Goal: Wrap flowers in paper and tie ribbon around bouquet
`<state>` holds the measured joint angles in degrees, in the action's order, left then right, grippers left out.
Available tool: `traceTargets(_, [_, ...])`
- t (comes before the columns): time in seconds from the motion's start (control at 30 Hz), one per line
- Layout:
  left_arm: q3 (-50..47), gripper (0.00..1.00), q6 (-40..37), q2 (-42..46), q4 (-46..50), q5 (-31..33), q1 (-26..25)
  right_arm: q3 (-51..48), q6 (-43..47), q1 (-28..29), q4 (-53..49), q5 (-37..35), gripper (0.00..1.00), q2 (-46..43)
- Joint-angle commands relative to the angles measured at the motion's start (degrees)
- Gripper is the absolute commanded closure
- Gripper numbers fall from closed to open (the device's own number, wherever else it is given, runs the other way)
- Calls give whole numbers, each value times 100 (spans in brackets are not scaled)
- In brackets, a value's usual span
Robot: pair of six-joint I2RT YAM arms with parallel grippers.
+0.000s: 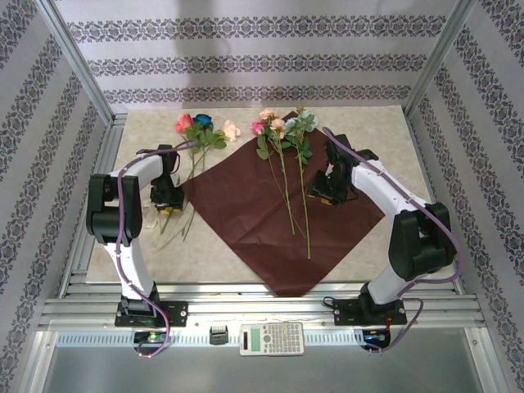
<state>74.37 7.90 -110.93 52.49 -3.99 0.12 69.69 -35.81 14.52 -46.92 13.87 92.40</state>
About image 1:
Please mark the beige ribbon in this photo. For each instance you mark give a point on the beige ribbon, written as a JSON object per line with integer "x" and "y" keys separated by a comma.
{"x": 152, "y": 223}

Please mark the red and maroon wrapping paper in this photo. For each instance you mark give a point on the red and maroon wrapping paper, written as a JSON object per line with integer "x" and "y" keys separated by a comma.
{"x": 245, "y": 213}

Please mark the light blue fake flower stem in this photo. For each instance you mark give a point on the light blue fake flower stem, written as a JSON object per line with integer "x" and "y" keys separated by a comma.
{"x": 307, "y": 119}

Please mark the peach fake flower stem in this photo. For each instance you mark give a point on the peach fake flower stem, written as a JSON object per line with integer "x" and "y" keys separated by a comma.
{"x": 278, "y": 125}

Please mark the magenta fake rose stem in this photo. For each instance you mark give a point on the magenta fake rose stem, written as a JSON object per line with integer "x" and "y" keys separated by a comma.
{"x": 258, "y": 127}

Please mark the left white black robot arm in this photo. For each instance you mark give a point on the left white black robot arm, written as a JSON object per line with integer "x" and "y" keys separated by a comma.
{"x": 137, "y": 270}

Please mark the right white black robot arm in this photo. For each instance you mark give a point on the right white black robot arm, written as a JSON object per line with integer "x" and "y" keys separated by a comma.
{"x": 421, "y": 245}

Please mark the small circuit board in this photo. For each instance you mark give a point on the small circuit board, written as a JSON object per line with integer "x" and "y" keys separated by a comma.
{"x": 374, "y": 336}
{"x": 151, "y": 337}

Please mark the small black clip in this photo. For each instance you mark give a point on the small black clip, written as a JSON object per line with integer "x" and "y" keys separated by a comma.
{"x": 218, "y": 335}

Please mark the perforated metal strip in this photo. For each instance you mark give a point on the perforated metal strip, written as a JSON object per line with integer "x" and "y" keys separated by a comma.
{"x": 102, "y": 338}

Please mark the grey scientific calculator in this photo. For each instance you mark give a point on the grey scientific calculator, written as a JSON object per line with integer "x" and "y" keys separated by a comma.
{"x": 272, "y": 339}

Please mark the grey metal panel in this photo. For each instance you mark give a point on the grey metal panel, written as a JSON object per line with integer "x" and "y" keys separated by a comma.
{"x": 262, "y": 372}

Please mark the aluminium side rail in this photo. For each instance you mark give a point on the aluminium side rail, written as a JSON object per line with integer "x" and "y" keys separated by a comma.
{"x": 107, "y": 143}
{"x": 416, "y": 135}

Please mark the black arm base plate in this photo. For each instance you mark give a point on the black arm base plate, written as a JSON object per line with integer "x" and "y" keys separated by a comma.
{"x": 178, "y": 313}
{"x": 348, "y": 313}

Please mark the wide aluminium mounting rail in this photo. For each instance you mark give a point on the wide aluminium mounting rail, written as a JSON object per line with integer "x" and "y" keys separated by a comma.
{"x": 262, "y": 303}

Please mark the aluminium frame post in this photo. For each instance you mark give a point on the aluminium frame post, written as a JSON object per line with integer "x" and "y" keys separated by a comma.
{"x": 440, "y": 61}
{"x": 80, "y": 61}

